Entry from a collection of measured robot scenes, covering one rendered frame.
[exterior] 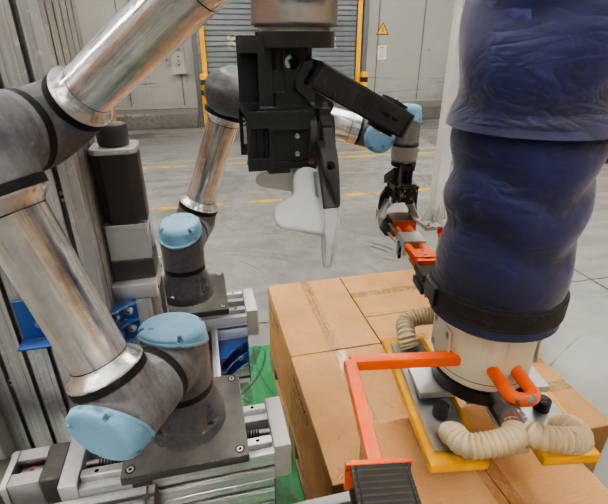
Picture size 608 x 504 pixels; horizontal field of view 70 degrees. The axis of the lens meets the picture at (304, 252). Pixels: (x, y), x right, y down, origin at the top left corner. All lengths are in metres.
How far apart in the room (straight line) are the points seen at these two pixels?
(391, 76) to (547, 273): 10.70
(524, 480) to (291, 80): 0.87
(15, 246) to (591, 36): 0.73
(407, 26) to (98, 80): 10.91
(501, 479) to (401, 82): 10.79
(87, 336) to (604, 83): 0.73
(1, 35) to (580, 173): 0.84
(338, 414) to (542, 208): 1.13
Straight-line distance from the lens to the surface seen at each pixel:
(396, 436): 1.04
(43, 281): 0.66
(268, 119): 0.40
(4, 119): 0.67
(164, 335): 0.78
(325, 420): 1.61
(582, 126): 0.66
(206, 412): 0.89
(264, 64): 0.41
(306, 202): 0.40
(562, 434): 0.83
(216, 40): 10.29
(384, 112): 0.44
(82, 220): 0.88
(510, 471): 1.05
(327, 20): 0.41
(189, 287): 1.27
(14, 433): 1.19
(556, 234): 0.71
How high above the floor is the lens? 1.71
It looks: 26 degrees down
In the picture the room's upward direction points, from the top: straight up
